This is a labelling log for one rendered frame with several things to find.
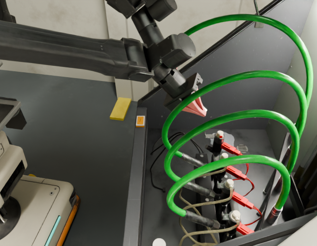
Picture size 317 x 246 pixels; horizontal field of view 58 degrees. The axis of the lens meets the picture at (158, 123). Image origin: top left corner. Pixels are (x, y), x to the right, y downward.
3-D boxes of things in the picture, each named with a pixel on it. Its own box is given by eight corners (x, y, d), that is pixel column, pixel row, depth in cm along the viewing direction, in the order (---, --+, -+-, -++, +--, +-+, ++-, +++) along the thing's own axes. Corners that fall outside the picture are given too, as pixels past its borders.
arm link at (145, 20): (136, 16, 84) (125, 15, 79) (154, 2, 80) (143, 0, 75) (147, 37, 84) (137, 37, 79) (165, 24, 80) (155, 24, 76)
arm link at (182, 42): (117, 44, 63) (125, 79, 61) (151, 13, 55) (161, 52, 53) (156, 54, 71) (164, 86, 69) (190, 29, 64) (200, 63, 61)
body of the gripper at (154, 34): (178, 43, 81) (166, 20, 81) (155, 50, 74) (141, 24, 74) (164, 54, 86) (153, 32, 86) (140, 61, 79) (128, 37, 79)
